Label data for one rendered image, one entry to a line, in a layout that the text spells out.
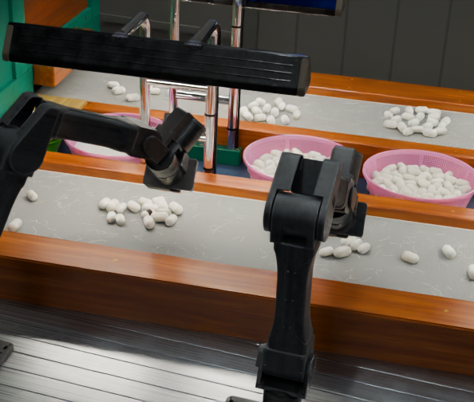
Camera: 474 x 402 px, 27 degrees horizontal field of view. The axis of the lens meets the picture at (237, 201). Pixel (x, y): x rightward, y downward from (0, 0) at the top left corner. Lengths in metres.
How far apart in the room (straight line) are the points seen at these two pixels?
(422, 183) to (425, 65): 1.78
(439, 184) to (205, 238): 0.60
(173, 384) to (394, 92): 1.32
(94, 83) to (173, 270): 1.07
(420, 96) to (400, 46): 1.29
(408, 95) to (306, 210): 1.40
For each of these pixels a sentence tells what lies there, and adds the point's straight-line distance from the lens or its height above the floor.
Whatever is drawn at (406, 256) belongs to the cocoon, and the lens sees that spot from 2.00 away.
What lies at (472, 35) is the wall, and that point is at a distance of 4.03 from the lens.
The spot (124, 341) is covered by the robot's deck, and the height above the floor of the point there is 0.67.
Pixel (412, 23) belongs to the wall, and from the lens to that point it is 4.05.
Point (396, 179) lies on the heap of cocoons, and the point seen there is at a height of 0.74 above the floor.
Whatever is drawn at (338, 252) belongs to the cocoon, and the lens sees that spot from 1.98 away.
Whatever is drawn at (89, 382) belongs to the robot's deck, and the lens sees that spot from 1.75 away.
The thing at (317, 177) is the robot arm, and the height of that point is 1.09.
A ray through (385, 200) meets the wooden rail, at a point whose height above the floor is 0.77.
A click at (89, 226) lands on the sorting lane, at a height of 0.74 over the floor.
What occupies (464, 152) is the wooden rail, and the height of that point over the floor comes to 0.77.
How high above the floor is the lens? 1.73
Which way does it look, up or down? 27 degrees down
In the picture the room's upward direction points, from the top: 3 degrees clockwise
